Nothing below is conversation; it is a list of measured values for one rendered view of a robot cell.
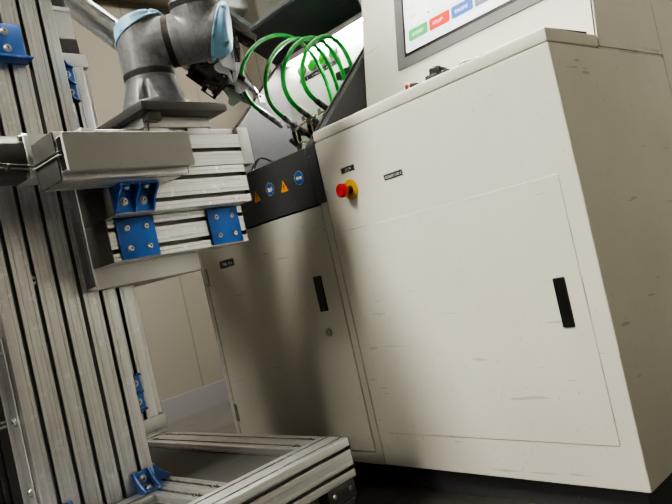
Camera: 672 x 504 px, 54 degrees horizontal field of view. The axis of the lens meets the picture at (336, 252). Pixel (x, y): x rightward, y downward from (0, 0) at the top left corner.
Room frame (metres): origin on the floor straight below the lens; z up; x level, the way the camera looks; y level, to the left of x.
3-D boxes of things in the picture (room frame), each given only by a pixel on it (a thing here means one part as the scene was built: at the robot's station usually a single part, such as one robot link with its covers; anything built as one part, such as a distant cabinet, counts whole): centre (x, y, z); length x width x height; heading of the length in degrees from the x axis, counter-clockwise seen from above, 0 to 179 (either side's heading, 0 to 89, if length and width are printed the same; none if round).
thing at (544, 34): (1.58, -0.32, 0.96); 0.70 x 0.22 x 0.03; 43
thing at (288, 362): (2.02, 0.23, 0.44); 0.65 x 0.02 x 0.68; 43
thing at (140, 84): (1.49, 0.33, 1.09); 0.15 x 0.15 x 0.10
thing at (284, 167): (2.03, 0.22, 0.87); 0.62 x 0.04 x 0.16; 43
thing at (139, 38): (1.49, 0.32, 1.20); 0.13 x 0.12 x 0.14; 89
